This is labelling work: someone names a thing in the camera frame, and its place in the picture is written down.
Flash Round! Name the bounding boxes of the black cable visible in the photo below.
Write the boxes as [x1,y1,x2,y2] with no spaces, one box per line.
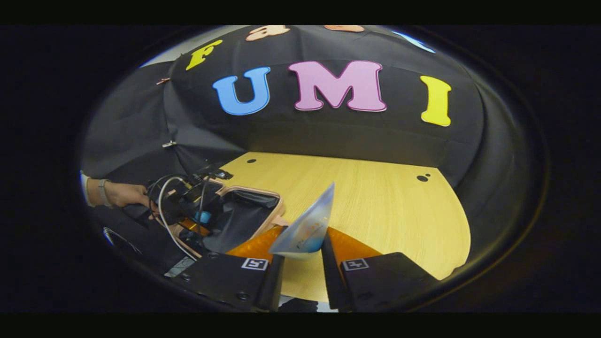
[196,175,210,245]

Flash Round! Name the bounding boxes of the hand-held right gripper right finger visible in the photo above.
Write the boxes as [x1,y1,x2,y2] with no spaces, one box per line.
[321,228,439,310]

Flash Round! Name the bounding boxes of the black backdrop cloth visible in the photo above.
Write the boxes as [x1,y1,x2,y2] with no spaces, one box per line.
[80,26,547,282]

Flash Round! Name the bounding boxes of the translucent blue tube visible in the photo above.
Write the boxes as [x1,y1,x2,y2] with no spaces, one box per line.
[269,182,335,260]

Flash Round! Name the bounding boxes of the white cable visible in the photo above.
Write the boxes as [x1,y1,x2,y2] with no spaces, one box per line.
[157,176,200,262]

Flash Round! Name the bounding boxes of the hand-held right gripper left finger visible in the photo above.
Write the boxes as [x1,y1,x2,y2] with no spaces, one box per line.
[180,224,286,312]

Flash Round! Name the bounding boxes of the grey wristband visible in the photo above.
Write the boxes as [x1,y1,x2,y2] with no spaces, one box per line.
[97,178,115,208]

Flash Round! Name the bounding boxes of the pink suitcase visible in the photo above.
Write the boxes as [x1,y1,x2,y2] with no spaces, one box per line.
[165,181,288,258]

